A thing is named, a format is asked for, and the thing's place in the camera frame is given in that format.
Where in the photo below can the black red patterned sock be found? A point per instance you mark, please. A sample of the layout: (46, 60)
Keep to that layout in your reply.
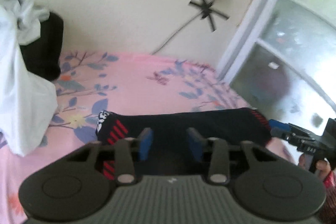
(170, 153)

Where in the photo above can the frosted glass sliding door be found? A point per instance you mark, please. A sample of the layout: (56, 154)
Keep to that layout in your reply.
(298, 35)

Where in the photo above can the pink floral bed sheet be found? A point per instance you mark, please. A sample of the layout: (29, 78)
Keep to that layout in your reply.
(126, 84)

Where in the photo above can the white garment pile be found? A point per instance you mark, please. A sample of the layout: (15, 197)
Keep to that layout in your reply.
(28, 101)

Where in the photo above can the white sticker on glass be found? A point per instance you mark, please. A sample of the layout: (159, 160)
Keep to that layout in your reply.
(273, 65)

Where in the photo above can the black garment by wall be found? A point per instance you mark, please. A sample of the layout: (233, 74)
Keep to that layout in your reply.
(42, 56)

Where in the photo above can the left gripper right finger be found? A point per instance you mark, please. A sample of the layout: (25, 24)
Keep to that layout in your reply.
(213, 153)

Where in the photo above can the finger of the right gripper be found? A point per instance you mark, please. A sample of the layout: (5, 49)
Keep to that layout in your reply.
(279, 129)

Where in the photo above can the black tape cross lower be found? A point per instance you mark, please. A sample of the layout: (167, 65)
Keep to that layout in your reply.
(206, 11)

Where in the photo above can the person's right hand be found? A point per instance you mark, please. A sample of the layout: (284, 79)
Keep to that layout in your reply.
(323, 167)

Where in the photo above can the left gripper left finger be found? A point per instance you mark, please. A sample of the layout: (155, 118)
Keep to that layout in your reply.
(128, 151)

